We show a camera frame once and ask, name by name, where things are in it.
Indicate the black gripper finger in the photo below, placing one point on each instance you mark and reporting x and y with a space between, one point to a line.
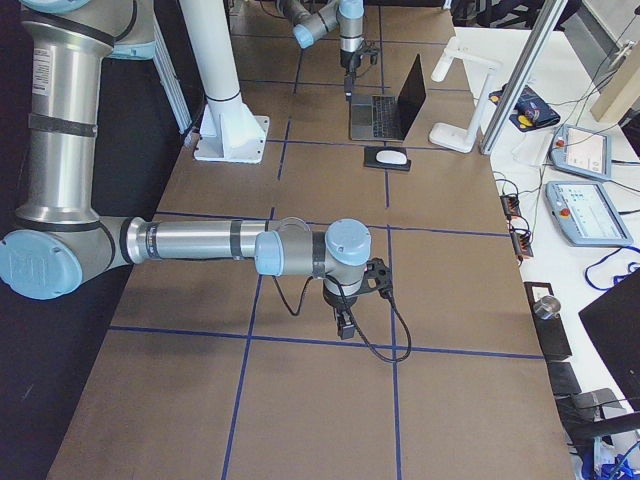
349 83
346 325

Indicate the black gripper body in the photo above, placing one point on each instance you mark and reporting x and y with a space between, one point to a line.
349 63
336 299

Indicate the grey laptop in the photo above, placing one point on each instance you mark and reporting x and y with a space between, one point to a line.
388 118

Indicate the black mouse pad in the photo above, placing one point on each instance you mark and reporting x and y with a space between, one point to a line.
370 162

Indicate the white computer mouse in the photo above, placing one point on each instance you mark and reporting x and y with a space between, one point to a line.
391 157

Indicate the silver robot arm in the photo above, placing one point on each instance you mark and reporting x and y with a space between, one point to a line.
142 169
348 17

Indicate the dark blue space pouch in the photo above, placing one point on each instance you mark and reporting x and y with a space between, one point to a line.
531 112

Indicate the silver metal cup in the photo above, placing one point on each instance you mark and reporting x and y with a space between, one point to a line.
546 307

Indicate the dark box with label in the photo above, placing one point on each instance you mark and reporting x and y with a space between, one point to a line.
551 333

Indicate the teach pendant far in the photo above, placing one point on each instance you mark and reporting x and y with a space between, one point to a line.
583 152

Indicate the teach pendant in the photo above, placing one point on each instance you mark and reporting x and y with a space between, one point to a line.
586 215
583 152

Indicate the teach pendant near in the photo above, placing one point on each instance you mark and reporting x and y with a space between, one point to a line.
586 215

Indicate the black monitor corner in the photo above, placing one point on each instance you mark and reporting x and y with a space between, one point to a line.
612 324

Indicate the wooden board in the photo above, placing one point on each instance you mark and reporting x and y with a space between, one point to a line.
621 92

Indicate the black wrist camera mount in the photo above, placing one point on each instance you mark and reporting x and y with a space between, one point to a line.
377 277

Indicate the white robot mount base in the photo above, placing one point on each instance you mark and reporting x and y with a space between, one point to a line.
229 131

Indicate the black cable cluster right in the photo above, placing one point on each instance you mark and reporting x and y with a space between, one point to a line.
521 238

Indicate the black cable cluster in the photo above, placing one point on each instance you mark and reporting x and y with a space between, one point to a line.
509 198
521 238

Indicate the black cable cluster left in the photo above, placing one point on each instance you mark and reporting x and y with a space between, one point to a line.
509 198

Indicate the aluminium frame post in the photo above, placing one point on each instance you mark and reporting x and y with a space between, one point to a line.
536 41

